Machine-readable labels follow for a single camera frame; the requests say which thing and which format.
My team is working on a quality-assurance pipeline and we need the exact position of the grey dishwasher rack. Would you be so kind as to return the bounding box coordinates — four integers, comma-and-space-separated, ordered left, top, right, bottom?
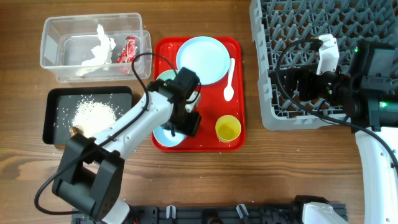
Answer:
249, 0, 397, 131

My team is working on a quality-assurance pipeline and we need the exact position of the red snack wrapper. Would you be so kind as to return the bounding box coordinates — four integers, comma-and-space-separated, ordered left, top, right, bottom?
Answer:
116, 36, 137, 74

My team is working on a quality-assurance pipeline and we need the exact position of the brown food scrap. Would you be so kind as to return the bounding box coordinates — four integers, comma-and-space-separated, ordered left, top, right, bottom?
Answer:
69, 126, 83, 137

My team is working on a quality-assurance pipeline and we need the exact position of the blue bowl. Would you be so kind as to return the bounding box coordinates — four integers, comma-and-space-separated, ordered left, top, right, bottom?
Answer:
153, 126, 187, 147

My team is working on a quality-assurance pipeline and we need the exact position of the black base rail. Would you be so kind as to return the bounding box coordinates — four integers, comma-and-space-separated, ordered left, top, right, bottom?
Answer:
71, 203, 348, 224

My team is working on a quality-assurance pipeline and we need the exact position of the black waste tray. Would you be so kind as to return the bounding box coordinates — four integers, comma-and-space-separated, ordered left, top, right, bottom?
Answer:
42, 86, 133, 146

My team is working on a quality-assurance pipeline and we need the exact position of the clear plastic waste bin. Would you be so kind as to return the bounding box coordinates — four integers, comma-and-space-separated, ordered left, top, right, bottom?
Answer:
40, 12, 152, 83

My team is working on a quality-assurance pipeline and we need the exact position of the white rice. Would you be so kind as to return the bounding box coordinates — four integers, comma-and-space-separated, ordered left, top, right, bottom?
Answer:
53, 93, 131, 142

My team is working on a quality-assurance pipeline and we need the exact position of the light blue plate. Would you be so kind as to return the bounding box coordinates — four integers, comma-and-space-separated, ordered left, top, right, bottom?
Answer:
175, 36, 231, 85

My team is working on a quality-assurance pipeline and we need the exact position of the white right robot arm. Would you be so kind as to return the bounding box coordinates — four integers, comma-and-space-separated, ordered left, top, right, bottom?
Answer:
274, 40, 397, 223

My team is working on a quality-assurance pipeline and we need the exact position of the green bowl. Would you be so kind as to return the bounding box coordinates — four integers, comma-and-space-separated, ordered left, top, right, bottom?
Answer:
155, 69, 178, 81

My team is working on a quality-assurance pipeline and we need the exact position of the white crumpled tissue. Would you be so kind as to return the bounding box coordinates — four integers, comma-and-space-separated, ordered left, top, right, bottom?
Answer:
76, 24, 116, 77

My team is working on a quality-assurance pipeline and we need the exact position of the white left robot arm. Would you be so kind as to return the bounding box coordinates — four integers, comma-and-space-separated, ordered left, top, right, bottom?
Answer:
52, 68, 201, 223

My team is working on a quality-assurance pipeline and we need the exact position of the white plastic spoon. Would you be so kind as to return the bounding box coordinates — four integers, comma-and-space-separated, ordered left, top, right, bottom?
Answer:
223, 58, 236, 101

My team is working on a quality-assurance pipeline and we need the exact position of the yellow cup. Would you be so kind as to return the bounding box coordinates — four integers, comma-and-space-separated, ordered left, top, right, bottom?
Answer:
215, 115, 242, 142

